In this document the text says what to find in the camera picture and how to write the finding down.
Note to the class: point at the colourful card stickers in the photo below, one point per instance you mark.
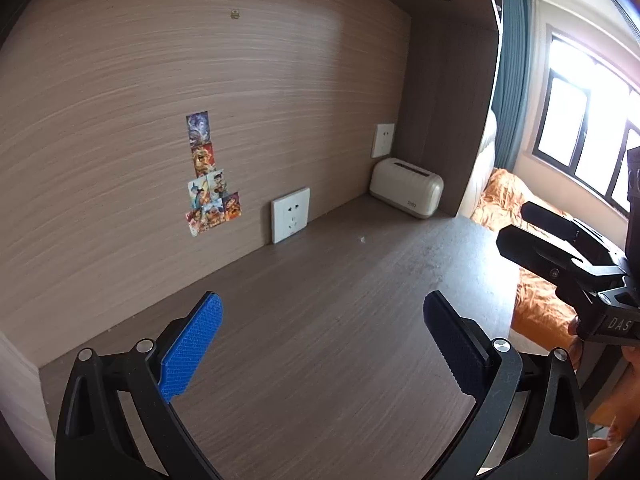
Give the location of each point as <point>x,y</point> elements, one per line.
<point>211,201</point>

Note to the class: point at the grey blue curtain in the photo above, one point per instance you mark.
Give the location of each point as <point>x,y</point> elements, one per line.
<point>511,93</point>

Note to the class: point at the orange bed cover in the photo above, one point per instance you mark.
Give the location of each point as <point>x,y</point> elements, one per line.
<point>539,315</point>

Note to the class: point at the white toaster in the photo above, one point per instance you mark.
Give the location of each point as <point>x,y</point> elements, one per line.
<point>408,187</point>

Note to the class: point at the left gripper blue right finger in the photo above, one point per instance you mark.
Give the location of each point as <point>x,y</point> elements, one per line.
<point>458,343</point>

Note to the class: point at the white wall socket lower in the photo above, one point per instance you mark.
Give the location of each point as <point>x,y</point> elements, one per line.
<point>289,214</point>

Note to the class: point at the white wall socket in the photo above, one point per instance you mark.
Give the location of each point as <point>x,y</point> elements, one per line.
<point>383,140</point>
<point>289,214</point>

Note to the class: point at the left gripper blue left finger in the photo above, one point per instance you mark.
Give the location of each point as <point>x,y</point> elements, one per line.
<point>183,344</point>

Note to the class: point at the black framed window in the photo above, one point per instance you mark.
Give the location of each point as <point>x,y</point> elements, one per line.
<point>589,120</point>

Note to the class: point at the cream padded headboard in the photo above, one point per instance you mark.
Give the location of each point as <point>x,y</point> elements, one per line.
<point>482,169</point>

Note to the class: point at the white wall socket upper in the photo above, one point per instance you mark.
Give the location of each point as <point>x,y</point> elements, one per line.
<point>383,140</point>

